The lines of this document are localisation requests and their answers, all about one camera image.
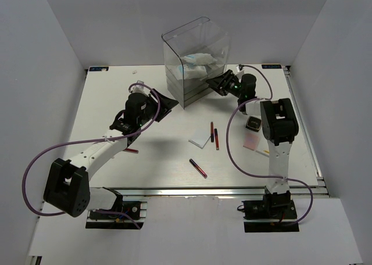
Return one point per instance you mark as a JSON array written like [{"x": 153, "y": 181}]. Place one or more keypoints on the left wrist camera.
[{"x": 139, "y": 87}]

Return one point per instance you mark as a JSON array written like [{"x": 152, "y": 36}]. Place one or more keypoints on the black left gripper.
[{"x": 165, "y": 105}]

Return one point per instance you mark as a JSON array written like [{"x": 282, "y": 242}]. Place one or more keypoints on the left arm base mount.
[{"x": 130, "y": 215}]

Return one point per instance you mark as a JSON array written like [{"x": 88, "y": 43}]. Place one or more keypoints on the black gold-edged compact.
[{"x": 253, "y": 123}]

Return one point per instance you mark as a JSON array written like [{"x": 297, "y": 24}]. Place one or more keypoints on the blue label sticker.
[
  {"x": 271, "y": 66},
  {"x": 98, "y": 68}
]

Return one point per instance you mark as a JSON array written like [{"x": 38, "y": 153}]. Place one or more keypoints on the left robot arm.
[{"x": 68, "y": 184}]

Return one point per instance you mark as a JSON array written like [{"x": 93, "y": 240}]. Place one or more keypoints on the white square pad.
[{"x": 200, "y": 138}]

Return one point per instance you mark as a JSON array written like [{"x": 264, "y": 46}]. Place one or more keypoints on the red lip gloss tube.
[{"x": 211, "y": 132}]

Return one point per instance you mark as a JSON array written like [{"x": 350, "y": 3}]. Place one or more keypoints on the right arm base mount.
[{"x": 269, "y": 215}]

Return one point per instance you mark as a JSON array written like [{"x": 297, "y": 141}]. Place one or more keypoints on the clear acrylic organizer with drawers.
[{"x": 193, "y": 53}]

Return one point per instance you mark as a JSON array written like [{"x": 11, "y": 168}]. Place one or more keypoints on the blue label sticker right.
[{"x": 271, "y": 66}]

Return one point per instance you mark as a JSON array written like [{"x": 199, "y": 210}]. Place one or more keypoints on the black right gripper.
[{"x": 222, "y": 82}]

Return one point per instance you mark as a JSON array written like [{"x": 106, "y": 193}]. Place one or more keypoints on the pink makeup packet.
[{"x": 251, "y": 141}]

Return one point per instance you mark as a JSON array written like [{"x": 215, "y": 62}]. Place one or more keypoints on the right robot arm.
[{"x": 279, "y": 126}]

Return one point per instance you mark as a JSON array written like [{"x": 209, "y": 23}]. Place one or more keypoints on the blue label sticker left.
[{"x": 98, "y": 68}]

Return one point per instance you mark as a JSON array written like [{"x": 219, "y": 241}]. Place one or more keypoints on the red lip gloss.
[
  {"x": 197, "y": 167},
  {"x": 131, "y": 150}
]

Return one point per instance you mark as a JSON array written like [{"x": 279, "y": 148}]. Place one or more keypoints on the dark lip gloss tube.
[{"x": 216, "y": 139}]

